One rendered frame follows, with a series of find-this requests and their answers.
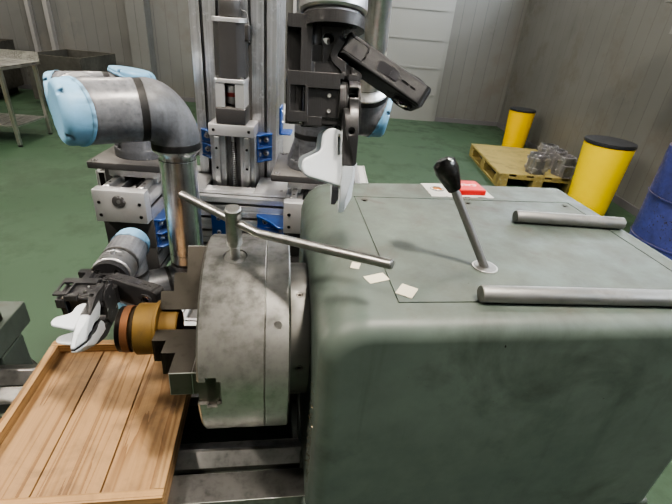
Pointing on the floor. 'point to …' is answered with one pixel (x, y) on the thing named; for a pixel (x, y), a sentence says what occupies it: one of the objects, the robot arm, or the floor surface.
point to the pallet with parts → (525, 164)
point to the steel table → (10, 59)
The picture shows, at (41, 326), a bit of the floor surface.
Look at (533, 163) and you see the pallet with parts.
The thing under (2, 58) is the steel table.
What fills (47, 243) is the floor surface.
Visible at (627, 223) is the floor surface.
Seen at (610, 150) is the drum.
